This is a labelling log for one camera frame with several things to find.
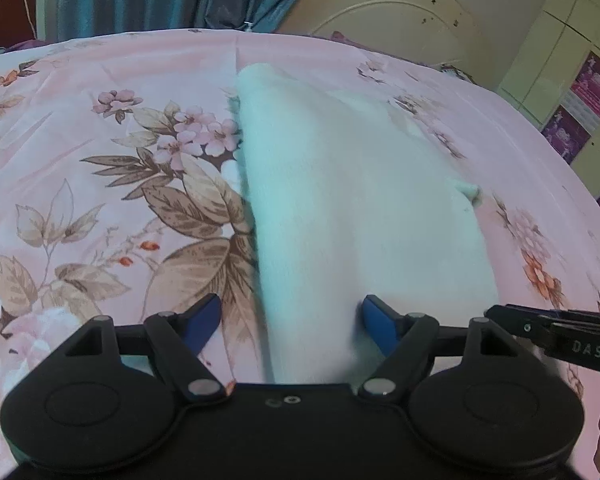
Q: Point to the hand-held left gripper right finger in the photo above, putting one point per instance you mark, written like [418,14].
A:
[380,322]

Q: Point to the white towel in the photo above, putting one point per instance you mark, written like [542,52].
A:
[360,200]

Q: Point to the purple cloth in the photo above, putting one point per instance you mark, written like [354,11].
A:
[25,46]

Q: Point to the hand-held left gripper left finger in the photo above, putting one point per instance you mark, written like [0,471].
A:
[202,322]

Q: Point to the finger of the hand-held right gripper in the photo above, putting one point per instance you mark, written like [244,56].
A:
[517,322]

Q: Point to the pink floral bed sheet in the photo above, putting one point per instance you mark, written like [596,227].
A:
[105,170]

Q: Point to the cream wardrobe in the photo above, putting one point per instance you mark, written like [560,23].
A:
[545,50]

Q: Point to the cream round bed board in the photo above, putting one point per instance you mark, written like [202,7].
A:
[380,15]

